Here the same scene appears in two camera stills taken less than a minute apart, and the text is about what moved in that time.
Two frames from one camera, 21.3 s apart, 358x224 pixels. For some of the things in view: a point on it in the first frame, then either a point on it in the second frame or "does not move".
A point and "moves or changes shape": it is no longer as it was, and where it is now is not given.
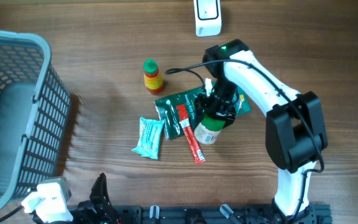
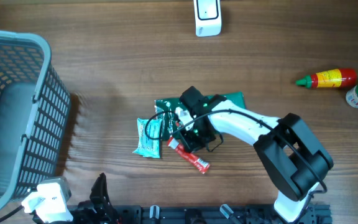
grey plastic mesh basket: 25,109 does not move
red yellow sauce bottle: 153,79 -> 338,78
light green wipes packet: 148,136 does not move
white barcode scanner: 208,18 does not move
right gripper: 202,104 -> 190,144
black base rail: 315,214 does not move
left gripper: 99,195 does not move
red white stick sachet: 195,147 moves or changes shape
